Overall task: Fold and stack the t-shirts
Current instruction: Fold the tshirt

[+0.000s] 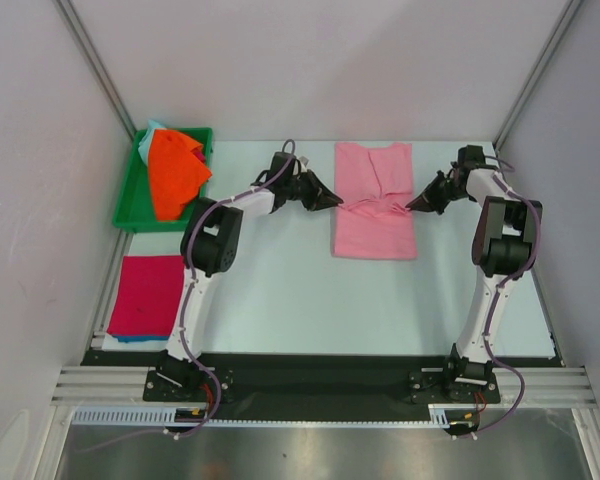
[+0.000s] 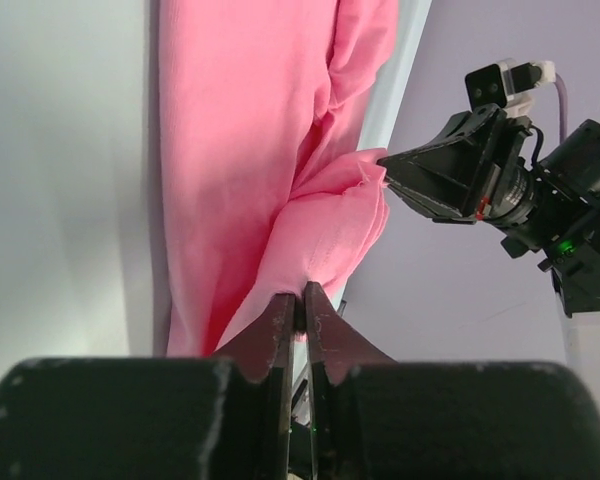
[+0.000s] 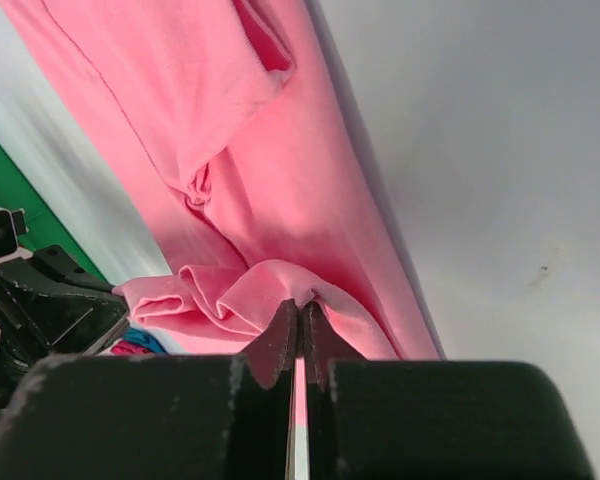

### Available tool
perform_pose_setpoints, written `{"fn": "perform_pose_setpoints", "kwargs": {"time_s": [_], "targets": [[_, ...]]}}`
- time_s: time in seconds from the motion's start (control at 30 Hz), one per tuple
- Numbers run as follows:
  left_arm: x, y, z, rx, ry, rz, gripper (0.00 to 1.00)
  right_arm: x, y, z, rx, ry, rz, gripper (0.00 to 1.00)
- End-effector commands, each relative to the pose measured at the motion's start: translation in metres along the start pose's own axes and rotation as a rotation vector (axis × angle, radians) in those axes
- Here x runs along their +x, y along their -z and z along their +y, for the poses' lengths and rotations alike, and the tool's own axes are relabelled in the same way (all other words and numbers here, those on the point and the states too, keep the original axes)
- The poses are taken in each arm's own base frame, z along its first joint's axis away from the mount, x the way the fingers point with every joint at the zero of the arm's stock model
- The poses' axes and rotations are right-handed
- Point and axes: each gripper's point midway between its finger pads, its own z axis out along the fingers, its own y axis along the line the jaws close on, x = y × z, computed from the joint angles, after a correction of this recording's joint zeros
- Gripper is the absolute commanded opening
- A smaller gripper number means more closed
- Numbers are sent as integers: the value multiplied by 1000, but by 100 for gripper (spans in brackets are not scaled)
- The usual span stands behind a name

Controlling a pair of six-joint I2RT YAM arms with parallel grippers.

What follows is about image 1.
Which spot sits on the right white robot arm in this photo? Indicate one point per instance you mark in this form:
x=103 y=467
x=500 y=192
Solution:
x=505 y=244

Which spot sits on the green plastic bin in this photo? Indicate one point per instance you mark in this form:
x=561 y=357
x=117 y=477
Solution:
x=134 y=210

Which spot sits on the pink t shirt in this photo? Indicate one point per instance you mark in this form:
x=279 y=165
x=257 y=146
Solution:
x=375 y=185

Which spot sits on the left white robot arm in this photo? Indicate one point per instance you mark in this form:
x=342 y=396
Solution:
x=210 y=242

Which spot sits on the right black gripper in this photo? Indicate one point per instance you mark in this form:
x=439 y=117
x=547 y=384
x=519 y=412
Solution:
x=441 y=188

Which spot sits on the orange t shirt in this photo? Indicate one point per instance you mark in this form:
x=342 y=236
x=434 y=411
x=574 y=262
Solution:
x=176 y=176

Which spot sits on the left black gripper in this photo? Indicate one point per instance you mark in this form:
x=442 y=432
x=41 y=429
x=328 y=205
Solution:
x=319 y=197

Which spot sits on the light blue t shirt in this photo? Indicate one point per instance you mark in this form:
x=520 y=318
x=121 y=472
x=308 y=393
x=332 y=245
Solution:
x=146 y=140

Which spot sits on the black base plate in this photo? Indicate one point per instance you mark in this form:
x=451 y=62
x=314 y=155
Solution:
x=311 y=388

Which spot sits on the folded blue t shirt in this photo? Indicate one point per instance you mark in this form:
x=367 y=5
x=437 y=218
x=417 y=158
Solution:
x=140 y=338

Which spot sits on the slotted cable duct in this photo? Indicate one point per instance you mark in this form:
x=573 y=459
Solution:
x=173 y=417

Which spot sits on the aluminium frame rail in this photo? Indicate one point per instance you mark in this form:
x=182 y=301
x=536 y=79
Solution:
x=548 y=388

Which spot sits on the folded magenta t shirt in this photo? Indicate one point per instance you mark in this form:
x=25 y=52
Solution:
x=148 y=296

